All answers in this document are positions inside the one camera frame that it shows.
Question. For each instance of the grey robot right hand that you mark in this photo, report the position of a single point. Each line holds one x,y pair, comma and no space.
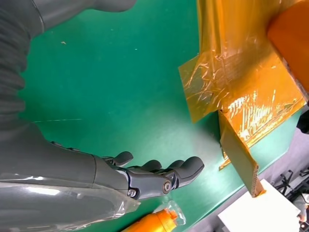
48,169

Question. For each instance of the green table mat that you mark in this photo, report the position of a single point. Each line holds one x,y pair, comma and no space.
108,80

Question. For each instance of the yellow film-wrapped cardboard sheet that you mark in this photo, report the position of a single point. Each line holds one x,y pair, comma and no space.
241,64

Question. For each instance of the white desk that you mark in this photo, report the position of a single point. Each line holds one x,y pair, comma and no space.
261,211

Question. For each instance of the black chair base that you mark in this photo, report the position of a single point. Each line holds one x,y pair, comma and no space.
289,184

